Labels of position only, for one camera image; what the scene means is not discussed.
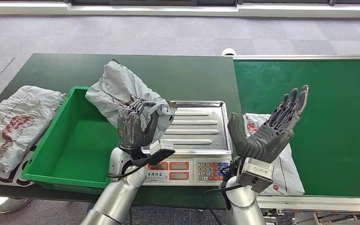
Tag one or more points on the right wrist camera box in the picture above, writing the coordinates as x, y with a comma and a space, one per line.
256, 174

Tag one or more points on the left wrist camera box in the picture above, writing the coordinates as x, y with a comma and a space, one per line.
161, 150

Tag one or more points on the white window sill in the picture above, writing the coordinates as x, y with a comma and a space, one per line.
180, 10

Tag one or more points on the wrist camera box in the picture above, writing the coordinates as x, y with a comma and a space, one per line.
161, 150
256, 174

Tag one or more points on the green plastic crate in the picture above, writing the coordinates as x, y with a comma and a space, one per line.
77, 143

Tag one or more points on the white electronic scale steel tray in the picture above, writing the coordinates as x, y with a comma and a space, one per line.
198, 130

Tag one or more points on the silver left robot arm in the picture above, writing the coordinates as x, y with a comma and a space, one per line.
118, 195

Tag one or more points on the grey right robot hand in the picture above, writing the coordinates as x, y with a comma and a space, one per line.
264, 143

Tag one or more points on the silver round table base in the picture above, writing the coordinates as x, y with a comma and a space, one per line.
7, 205

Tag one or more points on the white bag dark letters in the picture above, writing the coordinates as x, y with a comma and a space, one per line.
0, 178

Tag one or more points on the grey parcel bag faded red print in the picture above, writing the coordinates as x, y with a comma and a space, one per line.
12, 124

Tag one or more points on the grey parcel bag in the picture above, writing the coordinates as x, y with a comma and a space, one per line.
121, 84

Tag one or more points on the grey parcel bag bright red logo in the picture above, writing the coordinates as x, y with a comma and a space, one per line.
288, 178

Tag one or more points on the green conveyor belt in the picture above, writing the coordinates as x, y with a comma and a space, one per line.
338, 124

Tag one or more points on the white conveyor roller end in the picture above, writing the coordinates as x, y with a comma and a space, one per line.
228, 52

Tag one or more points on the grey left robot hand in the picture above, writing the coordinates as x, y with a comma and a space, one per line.
130, 127

